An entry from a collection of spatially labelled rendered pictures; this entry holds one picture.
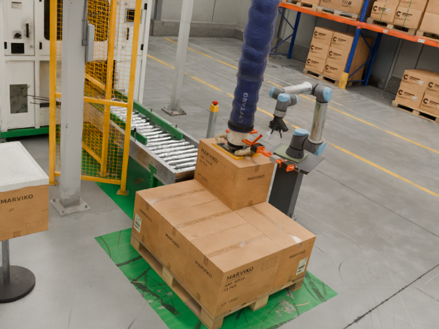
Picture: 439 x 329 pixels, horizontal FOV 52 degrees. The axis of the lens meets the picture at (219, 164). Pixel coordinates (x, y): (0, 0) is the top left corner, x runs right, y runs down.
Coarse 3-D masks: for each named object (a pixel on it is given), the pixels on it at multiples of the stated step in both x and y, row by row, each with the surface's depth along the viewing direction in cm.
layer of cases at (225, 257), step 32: (160, 192) 390; (192, 192) 399; (160, 224) 360; (192, 224) 352; (224, 224) 360; (256, 224) 368; (288, 224) 376; (160, 256) 368; (192, 256) 331; (224, 256) 322; (256, 256) 328; (288, 256) 352; (192, 288) 338; (224, 288) 314; (256, 288) 342
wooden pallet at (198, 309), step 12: (132, 240) 402; (144, 252) 395; (156, 264) 383; (168, 276) 363; (180, 288) 361; (276, 288) 362; (300, 288) 388; (192, 300) 350; (252, 300) 345; (264, 300) 357; (204, 312) 330; (228, 312) 330; (204, 324) 332; (216, 324) 327
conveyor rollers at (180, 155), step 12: (120, 108) 564; (132, 120) 537; (144, 120) 539; (144, 132) 511; (156, 132) 512; (168, 132) 521; (156, 144) 483; (168, 144) 485; (180, 144) 493; (168, 156) 464; (180, 156) 464; (192, 156) 473; (180, 168) 445
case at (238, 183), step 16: (208, 144) 400; (208, 160) 400; (224, 160) 381; (240, 160) 380; (256, 160) 385; (208, 176) 403; (224, 176) 384; (240, 176) 371; (256, 176) 382; (224, 192) 387; (240, 192) 379; (256, 192) 391
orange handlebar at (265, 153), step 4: (228, 132) 398; (252, 132) 407; (256, 132) 410; (244, 140) 384; (248, 140) 386; (248, 144) 380; (260, 152) 370; (264, 152) 366; (268, 152) 368; (268, 156) 363; (276, 160) 357; (280, 160) 359; (292, 168) 348
